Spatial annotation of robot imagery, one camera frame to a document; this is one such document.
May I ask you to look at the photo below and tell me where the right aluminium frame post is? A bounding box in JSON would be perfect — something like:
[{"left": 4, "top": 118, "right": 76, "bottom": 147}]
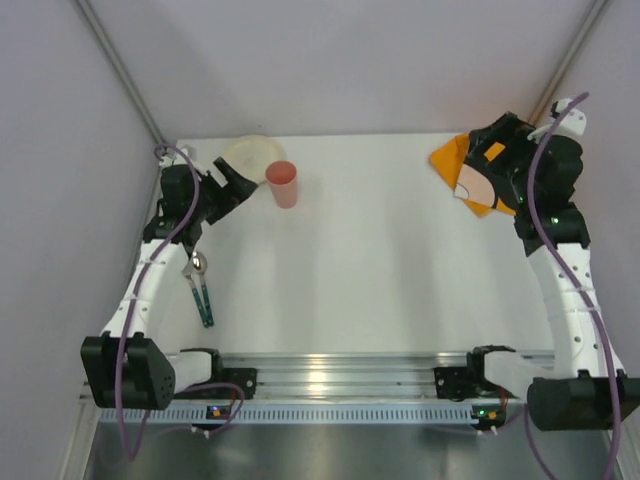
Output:
[{"left": 526, "top": 0, "right": 614, "bottom": 126}]

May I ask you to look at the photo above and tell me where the left aluminium frame post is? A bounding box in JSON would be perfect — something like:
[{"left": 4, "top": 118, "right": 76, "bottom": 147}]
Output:
[{"left": 71, "top": 0, "right": 166, "bottom": 143}]

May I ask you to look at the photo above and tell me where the pink plastic cup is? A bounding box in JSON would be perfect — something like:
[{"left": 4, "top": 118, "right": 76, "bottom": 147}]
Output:
[{"left": 265, "top": 160, "right": 298, "bottom": 209}]

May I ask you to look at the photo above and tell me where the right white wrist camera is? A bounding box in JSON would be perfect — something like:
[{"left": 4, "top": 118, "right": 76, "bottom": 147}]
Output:
[{"left": 527, "top": 98, "right": 587, "bottom": 143}]

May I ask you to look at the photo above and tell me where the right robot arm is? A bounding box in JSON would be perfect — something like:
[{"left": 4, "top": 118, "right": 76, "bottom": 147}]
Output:
[{"left": 462, "top": 113, "right": 639, "bottom": 431}]

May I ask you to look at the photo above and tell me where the white slotted cable duct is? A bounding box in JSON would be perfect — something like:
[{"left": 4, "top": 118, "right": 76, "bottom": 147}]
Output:
[{"left": 99, "top": 405, "right": 506, "bottom": 425}]

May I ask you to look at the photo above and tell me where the orange cartoon placemat cloth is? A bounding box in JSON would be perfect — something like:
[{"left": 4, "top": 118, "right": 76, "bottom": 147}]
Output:
[{"left": 428, "top": 133, "right": 516, "bottom": 218}]

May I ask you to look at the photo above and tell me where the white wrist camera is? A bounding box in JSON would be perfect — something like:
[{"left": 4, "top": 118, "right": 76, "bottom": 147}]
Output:
[
  {"left": 527, "top": 98, "right": 587, "bottom": 143},
  {"left": 153, "top": 143, "right": 196, "bottom": 168}
]

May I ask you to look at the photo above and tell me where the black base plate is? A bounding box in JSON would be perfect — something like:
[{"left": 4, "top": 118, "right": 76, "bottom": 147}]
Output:
[
  {"left": 433, "top": 366, "right": 515, "bottom": 402},
  {"left": 176, "top": 368, "right": 258, "bottom": 400}
]

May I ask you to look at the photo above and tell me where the aluminium mounting rail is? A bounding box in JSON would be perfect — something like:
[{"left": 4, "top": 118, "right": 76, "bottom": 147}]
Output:
[{"left": 79, "top": 352, "right": 624, "bottom": 404}]

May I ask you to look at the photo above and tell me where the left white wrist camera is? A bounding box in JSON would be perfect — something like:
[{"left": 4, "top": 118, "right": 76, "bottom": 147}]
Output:
[{"left": 153, "top": 143, "right": 196, "bottom": 168}]

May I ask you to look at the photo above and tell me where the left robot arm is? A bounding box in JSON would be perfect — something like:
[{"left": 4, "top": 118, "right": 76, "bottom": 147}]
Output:
[{"left": 80, "top": 157, "right": 257, "bottom": 410}]

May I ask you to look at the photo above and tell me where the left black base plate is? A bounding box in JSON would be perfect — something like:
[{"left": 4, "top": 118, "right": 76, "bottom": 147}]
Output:
[{"left": 176, "top": 368, "right": 258, "bottom": 400}]

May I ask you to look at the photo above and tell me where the cream round plate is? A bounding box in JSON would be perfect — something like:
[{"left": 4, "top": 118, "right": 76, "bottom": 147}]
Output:
[{"left": 222, "top": 135, "right": 287, "bottom": 185}]

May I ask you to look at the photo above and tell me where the aluminium frame post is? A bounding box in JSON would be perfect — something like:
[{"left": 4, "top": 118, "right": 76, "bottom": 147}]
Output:
[
  {"left": 526, "top": 0, "right": 614, "bottom": 126},
  {"left": 71, "top": 0, "right": 166, "bottom": 143}
]

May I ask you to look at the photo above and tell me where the steel spoon teal handle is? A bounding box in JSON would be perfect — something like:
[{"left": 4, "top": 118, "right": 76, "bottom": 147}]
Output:
[{"left": 191, "top": 251, "right": 214, "bottom": 328}]

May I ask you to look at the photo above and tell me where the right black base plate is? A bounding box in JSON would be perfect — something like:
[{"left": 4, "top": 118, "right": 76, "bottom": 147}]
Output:
[{"left": 433, "top": 366, "right": 515, "bottom": 402}]

